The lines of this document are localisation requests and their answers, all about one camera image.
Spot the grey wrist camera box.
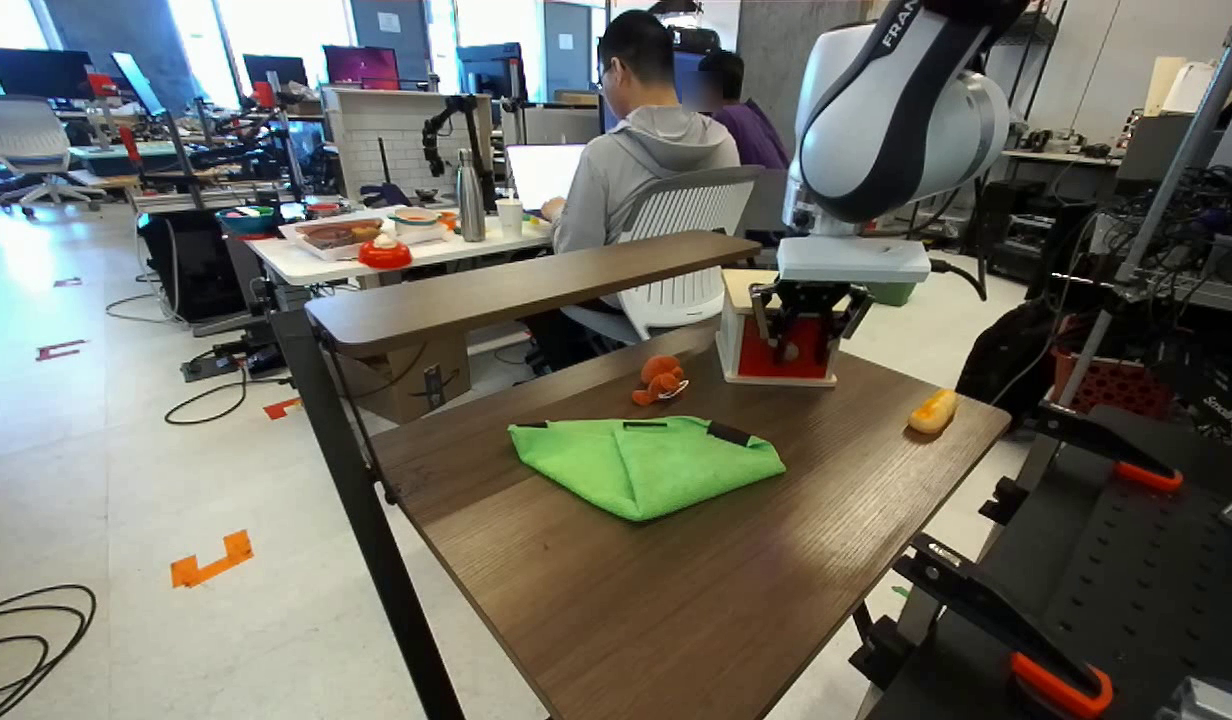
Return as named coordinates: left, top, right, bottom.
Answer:
left=773, top=231, right=936, bottom=311

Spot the black perforated mounting table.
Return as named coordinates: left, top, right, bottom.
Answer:
left=858, top=395, right=1232, bottom=720

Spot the red round desk object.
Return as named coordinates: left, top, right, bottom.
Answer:
left=356, top=218, right=419, bottom=275

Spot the white slatted office chair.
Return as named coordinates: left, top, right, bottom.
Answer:
left=610, top=165, right=767, bottom=341

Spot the red front wooden drawer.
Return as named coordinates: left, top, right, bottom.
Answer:
left=736, top=317, right=834, bottom=384

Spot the orange plush toy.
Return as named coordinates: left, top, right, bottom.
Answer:
left=625, top=349, right=695, bottom=411

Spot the purple screen computer monitor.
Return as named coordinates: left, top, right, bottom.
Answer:
left=319, top=40, right=402, bottom=92

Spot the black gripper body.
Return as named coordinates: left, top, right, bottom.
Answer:
left=767, top=279, right=871, bottom=333

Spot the black floor cable coil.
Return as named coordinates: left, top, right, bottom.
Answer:
left=0, top=580, right=103, bottom=720

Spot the open laptop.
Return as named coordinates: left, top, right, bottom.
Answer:
left=499, top=142, right=590, bottom=218

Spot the cardboard box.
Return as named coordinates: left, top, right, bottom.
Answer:
left=333, top=328, right=477, bottom=429

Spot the black table leg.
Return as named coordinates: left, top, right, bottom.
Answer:
left=268, top=303, right=469, bottom=720

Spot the dark computer monitor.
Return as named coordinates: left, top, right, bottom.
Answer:
left=455, top=40, right=531, bottom=107
left=0, top=44, right=95, bottom=104
left=239, top=50, right=316, bottom=99

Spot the black clamp orange handle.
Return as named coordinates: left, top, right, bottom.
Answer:
left=891, top=533, right=1119, bottom=720
left=1023, top=395, right=1186, bottom=500

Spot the green cloth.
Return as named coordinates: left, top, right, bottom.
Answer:
left=503, top=411, right=793, bottom=527

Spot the white mesh office chair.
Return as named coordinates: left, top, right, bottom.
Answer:
left=0, top=92, right=106, bottom=222

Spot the person in purple top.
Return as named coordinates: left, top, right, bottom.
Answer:
left=690, top=44, right=797, bottom=173

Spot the person in grey hoodie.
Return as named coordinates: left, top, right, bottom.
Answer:
left=549, top=7, right=749, bottom=261

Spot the steel water bottle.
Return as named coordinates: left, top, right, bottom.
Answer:
left=450, top=148, right=490, bottom=249

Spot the orange bracket floor tape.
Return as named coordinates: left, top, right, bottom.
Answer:
left=163, top=523, right=261, bottom=593

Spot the white office desk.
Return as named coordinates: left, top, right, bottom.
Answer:
left=244, top=201, right=559, bottom=296

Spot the yellow oblong toy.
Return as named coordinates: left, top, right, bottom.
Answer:
left=902, top=384, right=962, bottom=443

